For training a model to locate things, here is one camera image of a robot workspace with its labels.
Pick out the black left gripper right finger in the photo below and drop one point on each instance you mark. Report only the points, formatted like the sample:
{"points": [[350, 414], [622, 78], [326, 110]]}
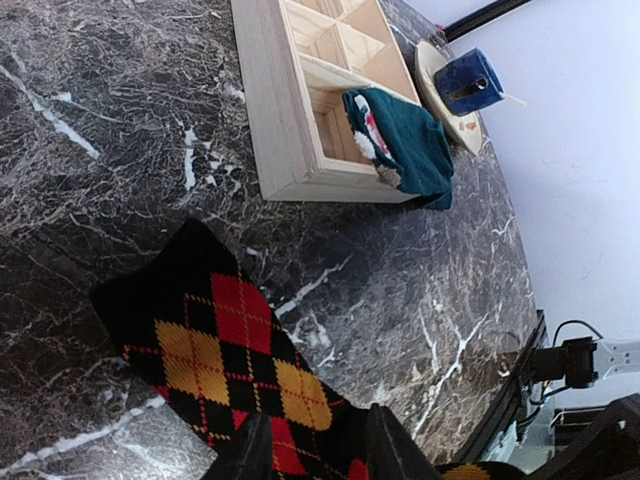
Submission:
{"points": [[391, 453]]}

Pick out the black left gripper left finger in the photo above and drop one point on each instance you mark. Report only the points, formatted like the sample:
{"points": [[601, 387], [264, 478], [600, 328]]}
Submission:
{"points": [[249, 456]]}

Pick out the black red yellow argyle sock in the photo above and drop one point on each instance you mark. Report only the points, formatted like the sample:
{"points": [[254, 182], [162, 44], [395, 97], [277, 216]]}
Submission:
{"points": [[193, 326]]}

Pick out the dark green sock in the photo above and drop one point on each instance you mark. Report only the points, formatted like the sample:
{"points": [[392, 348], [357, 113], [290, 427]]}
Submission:
{"points": [[406, 145]]}

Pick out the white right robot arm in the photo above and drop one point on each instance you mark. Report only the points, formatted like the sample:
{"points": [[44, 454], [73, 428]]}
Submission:
{"points": [[601, 375]]}

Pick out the white spoon in mug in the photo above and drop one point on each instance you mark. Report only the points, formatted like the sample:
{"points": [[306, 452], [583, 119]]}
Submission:
{"points": [[513, 99]]}

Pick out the blue enamel mug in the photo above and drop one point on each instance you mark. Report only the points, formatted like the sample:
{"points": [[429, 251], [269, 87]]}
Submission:
{"points": [[470, 83]]}

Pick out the beige ceramic plate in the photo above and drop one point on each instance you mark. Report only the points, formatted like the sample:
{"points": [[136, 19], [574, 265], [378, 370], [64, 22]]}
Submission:
{"points": [[465, 130]]}

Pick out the wooden compartment tray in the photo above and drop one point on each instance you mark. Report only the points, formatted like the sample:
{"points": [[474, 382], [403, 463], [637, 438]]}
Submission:
{"points": [[297, 58]]}

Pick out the black right frame post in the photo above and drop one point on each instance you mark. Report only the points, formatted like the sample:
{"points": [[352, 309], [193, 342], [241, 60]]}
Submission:
{"points": [[480, 18]]}

